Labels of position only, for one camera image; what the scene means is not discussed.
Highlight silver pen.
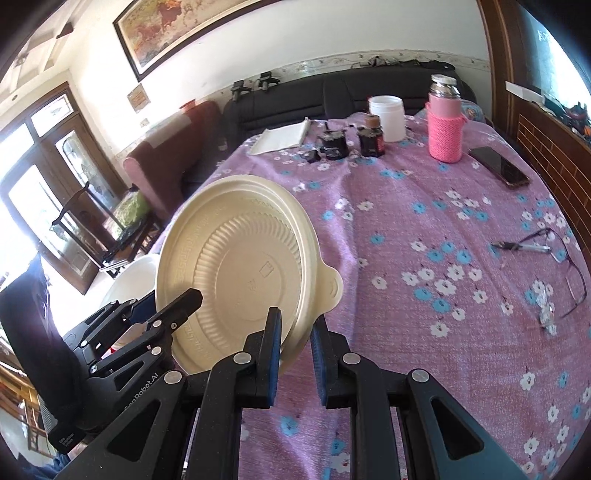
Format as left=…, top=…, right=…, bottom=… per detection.
left=491, top=240, right=553, bottom=254

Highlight small wall plaque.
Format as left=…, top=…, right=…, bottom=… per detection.
left=126, top=84, right=151, bottom=114

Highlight framed wall painting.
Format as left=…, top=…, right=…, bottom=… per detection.
left=112, top=0, right=289, bottom=83

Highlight white plastic stool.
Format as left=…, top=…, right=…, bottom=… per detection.
left=98, top=255, right=161, bottom=326

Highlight dark ink bottle brown cap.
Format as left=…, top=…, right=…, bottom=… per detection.
left=357, top=115, right=386, bottom=158

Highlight black battery charger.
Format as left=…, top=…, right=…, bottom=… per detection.
left=320, top=128, right=348, bottom=161

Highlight black smartphone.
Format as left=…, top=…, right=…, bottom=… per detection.
left=468, top=146, right=532, bottom=189

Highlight brown armchair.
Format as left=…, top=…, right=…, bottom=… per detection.
left=123, top=100, right=228, bottom=223

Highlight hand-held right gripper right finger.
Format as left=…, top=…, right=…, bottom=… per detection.
left=310, top=318, right=527, bottom=480

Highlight green patterned cushion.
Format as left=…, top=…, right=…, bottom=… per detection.
left=112, top=191, right=154, bottom=228

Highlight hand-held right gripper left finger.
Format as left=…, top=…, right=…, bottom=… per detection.
left=69, top=307, right=283, bottom=480

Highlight black sofa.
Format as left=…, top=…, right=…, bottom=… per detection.
left=223, top=59, right=477, bottom=158

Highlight dark wooden chair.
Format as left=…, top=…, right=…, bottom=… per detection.
left=51, top=181, right=158, bottom=278

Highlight pink knit-sleeved thermos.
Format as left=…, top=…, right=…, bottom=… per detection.
left=426, top=73, right=468, bottom=163

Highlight wooden glass door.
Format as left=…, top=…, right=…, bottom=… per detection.
left=0, top=82, right=126, bottom=296

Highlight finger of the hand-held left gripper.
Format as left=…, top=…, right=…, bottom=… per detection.
left=65, top=294, right=158, bottom=352
left=87, top=289, right=204, bottom=394

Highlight cream disposable lid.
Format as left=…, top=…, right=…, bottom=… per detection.
left=156, top=174, right=345, bottom=376

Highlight brown wooden furniture panel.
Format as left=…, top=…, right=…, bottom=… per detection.
left=478, top=0, right=591, bottom=208

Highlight dark-framed eyeglasses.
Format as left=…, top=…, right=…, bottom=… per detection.
left=516, top=227, right=588, bottom=320

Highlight white plastic jar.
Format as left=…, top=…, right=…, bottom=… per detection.
left=368, top=95, right=408, bottom=143

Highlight purple floral tablecloth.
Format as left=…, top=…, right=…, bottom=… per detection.
left=152, top=108, right=591, bottom=480

